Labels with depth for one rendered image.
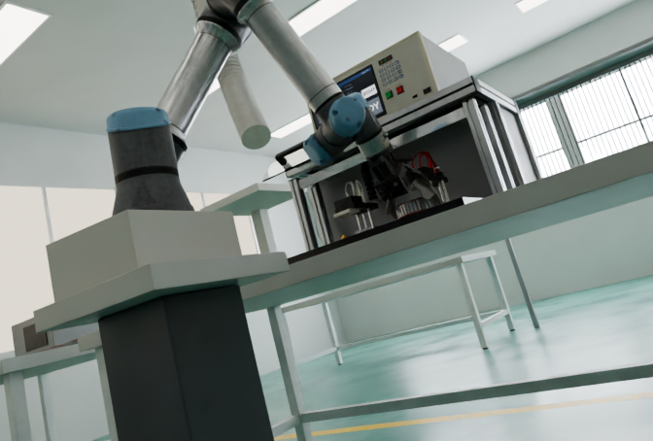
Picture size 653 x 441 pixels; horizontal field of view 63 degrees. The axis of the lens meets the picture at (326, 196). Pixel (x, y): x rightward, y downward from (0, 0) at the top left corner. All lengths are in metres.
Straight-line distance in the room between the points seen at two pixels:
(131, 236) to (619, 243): 7.19
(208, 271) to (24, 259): 5.20
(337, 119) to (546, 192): 0.42
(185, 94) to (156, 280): 0.54
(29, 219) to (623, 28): 7.31
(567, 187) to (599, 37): 7.06
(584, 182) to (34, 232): 5.62
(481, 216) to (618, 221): 6.68
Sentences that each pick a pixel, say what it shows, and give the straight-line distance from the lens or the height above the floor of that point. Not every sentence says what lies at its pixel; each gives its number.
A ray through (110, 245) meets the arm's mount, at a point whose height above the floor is 0.80.
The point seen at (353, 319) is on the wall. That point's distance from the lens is 9.20.
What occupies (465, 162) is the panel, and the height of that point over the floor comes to 0.93.
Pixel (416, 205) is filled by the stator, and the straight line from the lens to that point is 1.37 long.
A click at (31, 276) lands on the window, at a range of 6.02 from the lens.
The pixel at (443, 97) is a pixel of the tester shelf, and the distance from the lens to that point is 1.53.
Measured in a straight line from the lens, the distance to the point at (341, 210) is 1.59.
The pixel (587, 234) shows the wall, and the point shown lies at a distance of 7.78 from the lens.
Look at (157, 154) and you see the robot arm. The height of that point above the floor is 0.97.
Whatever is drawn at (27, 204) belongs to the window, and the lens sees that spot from 6.22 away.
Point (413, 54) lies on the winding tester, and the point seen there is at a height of 1.26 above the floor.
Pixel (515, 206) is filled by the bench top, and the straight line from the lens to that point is 1.07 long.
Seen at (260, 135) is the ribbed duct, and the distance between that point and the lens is 2.83.
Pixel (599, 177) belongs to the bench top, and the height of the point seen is 0.72.
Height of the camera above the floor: 0.62
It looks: 12 degrees up
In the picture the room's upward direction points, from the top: 15 degrees counter-clockwise
